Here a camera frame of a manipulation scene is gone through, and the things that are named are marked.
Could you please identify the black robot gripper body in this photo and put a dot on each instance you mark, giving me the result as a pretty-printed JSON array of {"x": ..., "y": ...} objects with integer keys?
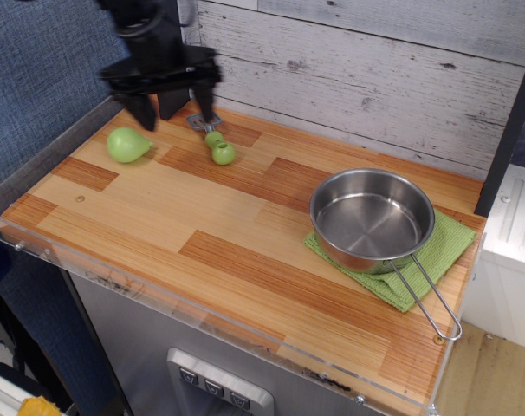
[{"x": 160, "y": 63}]

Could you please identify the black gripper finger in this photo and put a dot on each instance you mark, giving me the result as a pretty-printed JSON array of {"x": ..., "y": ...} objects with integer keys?
[
  {"x": 140, "y": 107},
  {"x": 203, "y": 94}
]

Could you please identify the green toy pear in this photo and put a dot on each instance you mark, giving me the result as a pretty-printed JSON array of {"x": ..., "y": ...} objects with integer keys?
[{"x": 125, "y": 145}]

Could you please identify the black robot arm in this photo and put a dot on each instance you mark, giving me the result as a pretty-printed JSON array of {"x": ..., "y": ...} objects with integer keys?
[{"x": 137, "y": 16}]

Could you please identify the silver metal pot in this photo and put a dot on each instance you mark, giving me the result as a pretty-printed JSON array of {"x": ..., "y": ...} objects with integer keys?
[{"x": 374, "y": 221}]

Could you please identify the clear acrylic front guard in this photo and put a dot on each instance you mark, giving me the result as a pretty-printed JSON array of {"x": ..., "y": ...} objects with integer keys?
[{"x": 299, "y": 317}]

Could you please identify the silver toy fridge front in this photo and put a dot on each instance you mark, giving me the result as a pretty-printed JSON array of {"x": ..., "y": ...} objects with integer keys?
[{"x": 137, "y": 337}]

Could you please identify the green cloth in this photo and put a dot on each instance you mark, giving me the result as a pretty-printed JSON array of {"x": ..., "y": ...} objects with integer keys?
[{"x": 449, "y": 240}]

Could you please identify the grey button panel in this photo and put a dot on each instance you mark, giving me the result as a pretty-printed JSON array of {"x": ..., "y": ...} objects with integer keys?
[{"x": 189, "y": 371}]

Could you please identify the yellow black object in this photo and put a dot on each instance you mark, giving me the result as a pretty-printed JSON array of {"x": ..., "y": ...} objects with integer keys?
[{"x": 38, "y": 406}]

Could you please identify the white ridged block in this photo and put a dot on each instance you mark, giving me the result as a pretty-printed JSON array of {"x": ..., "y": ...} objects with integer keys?
[{"x": 495, "y": 300}]

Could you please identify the black vertical post left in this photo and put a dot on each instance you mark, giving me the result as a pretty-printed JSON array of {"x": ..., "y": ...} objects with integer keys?
[{"x": 171, "y": 101}]

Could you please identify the black vertical post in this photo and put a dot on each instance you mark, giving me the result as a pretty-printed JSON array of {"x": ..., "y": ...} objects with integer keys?
[
  {"x": 503, "y": 155},
  {"x": 171, "y": 101}
]

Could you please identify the black vertical post right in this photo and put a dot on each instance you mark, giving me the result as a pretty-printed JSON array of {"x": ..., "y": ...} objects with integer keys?
[{"x": 503, "y": 155}]

